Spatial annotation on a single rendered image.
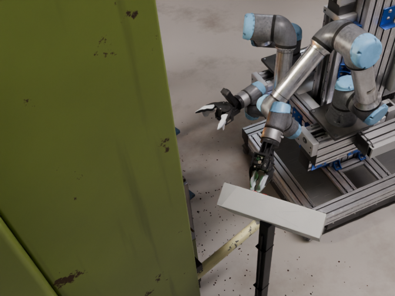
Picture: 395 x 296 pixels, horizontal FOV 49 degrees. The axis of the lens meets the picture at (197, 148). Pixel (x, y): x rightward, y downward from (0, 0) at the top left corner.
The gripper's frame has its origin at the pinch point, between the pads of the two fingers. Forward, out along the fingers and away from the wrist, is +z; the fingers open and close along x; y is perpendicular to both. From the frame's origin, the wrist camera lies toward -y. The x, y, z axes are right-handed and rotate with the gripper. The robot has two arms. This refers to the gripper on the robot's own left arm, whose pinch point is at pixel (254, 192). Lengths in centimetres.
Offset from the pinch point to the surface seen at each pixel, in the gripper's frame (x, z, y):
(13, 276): -23, 37, 88
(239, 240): -5.8, 19.4, -32.2
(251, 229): -2.7, 13.0, -35.8
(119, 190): -20, 15, 65
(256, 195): 4.9, 2.8, 22.7
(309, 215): 22.4, 3.8, 22.6
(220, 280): -20, 46, -91
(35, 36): -22, -4, 108
